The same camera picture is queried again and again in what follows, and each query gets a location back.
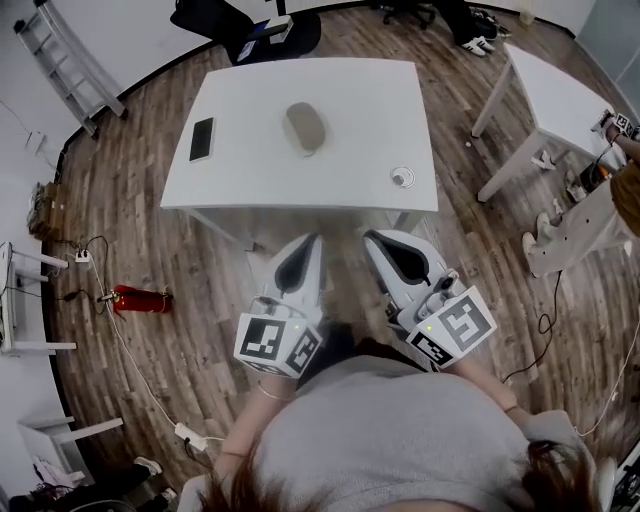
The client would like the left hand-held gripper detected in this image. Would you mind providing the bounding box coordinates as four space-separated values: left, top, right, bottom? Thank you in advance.
232 232 328 380

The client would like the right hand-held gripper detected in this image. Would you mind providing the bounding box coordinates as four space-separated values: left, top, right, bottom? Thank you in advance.
362 229 500 372

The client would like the grey oval pebble-like object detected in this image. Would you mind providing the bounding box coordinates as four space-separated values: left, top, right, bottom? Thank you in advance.
281 101 329 159

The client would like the person's right forearm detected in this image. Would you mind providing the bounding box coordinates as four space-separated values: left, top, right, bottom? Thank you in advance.
447 357 531 426

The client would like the person's left forearm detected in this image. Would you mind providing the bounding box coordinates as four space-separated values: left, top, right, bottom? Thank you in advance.
212 374 301 476

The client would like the small round white object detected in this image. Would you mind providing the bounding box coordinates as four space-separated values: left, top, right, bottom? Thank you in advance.
388 165 416 190

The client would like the red fire extinguisher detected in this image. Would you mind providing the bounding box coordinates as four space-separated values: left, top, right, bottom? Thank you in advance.
97 283 175 317

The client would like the person's grey knit shirt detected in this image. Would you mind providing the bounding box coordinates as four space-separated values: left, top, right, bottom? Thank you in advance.
177 354 601 512

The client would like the black smartphone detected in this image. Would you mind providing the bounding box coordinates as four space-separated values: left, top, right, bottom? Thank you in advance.
188 116 217 163

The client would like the white rectangular table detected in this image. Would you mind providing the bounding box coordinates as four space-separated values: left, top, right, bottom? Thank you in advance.
470 42 632 204
159 56 440 251

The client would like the white and blue box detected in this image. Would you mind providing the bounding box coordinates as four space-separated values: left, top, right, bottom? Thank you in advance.
247 12 294 46

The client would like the black office chair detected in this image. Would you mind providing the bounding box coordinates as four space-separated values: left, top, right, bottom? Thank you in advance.
372 0 441 29
169 0 322 66

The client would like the stack of cardboard boxes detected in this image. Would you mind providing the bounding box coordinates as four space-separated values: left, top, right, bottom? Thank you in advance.
27 180 66 241

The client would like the small white side table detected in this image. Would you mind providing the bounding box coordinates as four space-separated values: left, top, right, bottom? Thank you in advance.
17 415 125 489
0 241 79 357

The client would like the silver folding ladder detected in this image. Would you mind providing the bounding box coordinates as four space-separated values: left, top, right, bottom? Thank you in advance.
13 0 129 137

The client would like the frosted glass partition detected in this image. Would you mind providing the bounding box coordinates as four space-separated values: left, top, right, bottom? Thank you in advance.
574 0 640 96

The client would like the thin gold bracelet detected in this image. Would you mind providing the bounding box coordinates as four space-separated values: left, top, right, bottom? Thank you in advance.
255 380 296 403

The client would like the black floor cable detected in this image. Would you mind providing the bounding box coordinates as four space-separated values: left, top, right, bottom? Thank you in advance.
502 269 564 384

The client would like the white extension cable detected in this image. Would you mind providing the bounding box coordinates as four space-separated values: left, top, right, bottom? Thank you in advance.
84 258 226 444

